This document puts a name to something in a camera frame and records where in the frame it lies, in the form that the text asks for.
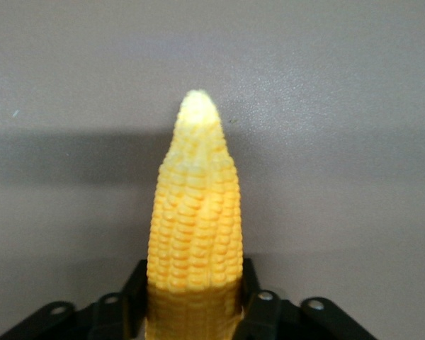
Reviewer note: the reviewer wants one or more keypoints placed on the yellow corn cob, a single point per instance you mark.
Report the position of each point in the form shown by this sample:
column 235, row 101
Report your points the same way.
column 195, row 226

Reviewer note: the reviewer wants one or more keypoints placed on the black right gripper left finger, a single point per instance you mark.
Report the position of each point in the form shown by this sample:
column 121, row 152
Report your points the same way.
column 127, row 304

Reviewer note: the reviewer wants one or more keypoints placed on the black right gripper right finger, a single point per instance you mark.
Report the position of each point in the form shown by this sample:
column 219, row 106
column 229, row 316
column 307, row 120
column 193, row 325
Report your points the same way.
column 265, row 311

